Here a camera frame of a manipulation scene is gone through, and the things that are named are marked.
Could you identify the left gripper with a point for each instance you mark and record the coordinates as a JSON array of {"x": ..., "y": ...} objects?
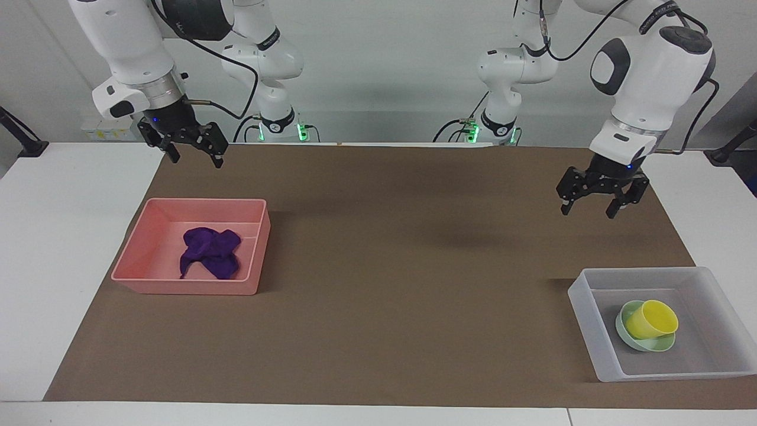
[{"x": 615, "y": 170}]

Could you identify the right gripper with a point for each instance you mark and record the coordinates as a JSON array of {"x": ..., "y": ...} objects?
[{"x": 172, "y": 120}]

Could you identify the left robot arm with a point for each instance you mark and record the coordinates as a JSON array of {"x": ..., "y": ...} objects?
[{"x": 650, "y": 77}]

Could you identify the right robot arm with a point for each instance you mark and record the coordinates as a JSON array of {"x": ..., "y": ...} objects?
[{"x": 127, "y": 41}]

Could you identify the pink plastic box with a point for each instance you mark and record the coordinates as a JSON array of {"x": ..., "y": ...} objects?
[{"x": 154, "y": 266}]

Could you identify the translucent white plastic box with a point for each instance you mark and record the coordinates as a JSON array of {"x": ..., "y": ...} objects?
[{"x": 704, "y": 349}]

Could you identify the white power strip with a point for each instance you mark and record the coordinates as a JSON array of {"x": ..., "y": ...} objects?
[{"x": 106, "y": 129}]

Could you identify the purple crumpled cloth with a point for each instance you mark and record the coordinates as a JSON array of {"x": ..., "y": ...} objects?
[{"x": 210, "y": 251}]

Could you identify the black stand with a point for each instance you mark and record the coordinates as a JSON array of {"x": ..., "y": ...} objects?
[
  {"x": 26, "y": 142},
  {"x": 730, "y": 148}
]

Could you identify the yellow cup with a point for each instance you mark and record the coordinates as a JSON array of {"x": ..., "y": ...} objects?
[{"x": 653, "y": 319}]

